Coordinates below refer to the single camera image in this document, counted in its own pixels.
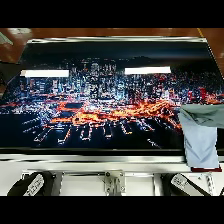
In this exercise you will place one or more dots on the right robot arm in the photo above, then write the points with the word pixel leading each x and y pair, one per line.
pixel 181 184

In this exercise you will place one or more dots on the grey-green garment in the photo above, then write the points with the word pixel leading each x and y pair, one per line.
pixel 206 115

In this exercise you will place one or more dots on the dark red garment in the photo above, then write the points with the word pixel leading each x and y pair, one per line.
pixel 206 169

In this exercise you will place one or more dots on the light blue garment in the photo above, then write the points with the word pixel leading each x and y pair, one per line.
pixel 200 145

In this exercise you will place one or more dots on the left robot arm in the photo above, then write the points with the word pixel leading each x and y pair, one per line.
pixel 31 185

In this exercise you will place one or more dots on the silver frame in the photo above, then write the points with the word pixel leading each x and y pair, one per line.
pixel 113 166

